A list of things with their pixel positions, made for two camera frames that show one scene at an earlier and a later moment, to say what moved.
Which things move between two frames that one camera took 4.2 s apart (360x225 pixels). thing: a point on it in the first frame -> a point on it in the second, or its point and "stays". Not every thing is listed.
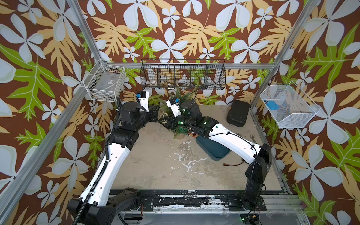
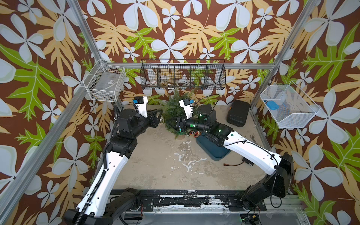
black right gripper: x=171 y=120 -> x=182 y=122
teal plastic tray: x=211 y=148 stays
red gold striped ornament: x=194 y=134 stays
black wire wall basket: x=177 y=74 stays
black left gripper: x=152 y=115 -> x=152 y=121
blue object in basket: x=273 y=105 stays
